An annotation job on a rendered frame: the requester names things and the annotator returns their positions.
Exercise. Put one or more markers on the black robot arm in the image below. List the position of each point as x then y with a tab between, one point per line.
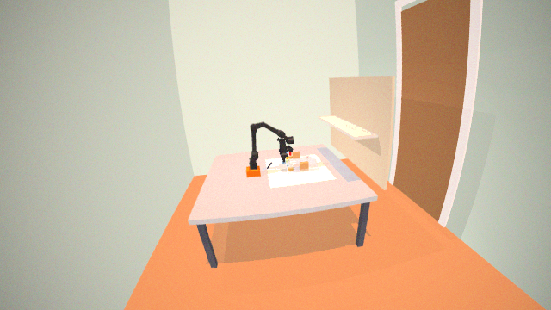
282	142

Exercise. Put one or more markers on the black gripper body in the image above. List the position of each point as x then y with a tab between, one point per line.
283	151

